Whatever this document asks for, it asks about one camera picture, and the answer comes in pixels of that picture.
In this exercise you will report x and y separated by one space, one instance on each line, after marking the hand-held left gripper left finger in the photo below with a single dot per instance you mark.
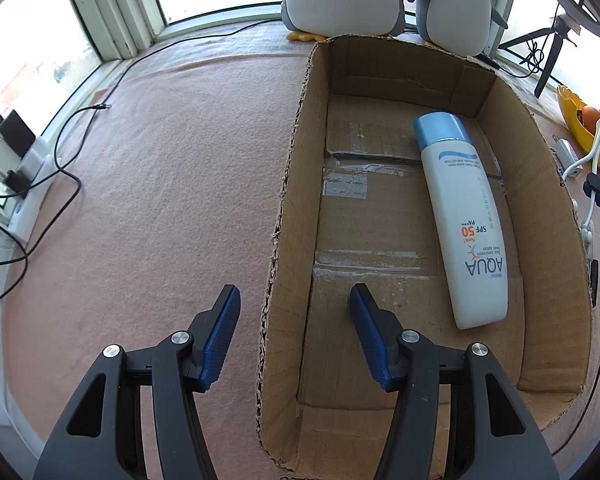
222 340

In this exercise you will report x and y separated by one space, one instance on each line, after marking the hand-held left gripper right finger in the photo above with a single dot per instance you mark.
367 330

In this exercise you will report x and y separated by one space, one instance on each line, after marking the white charger adapter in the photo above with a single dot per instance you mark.
564 152

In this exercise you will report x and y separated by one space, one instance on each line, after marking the cardboard box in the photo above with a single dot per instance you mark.
380 220

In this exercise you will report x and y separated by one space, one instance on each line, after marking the yellow bowl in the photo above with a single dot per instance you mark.
575 120

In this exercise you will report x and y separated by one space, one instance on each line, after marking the black tripod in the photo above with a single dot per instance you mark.
550 65

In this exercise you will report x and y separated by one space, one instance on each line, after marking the white sunscreen bottle blue cap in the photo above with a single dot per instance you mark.
460 200

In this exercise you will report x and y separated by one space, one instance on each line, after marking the pink blanket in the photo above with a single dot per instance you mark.
155 185

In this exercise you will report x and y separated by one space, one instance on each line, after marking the small grey penguin plush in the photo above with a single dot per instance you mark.
455 5

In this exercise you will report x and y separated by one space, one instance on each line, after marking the white power strip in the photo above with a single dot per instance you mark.
27 170

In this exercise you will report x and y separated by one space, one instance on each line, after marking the small black power adapter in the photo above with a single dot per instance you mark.
15 181

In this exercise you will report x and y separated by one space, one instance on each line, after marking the white power adapter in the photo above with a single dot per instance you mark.
0 154

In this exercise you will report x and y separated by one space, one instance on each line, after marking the large black power adapter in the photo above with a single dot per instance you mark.
15 130

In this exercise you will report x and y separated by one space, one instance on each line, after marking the white window frame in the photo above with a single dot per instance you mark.
115 10

